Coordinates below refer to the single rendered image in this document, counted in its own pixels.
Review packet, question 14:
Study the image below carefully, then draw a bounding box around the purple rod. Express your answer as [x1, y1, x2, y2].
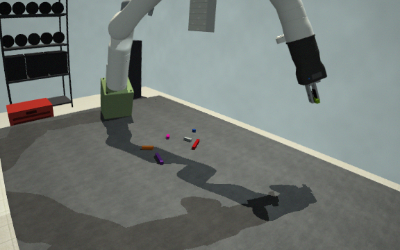
[156, 153, 164, 165]

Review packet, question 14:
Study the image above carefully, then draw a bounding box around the red rod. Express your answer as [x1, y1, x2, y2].
[192, 139, 199, 150]

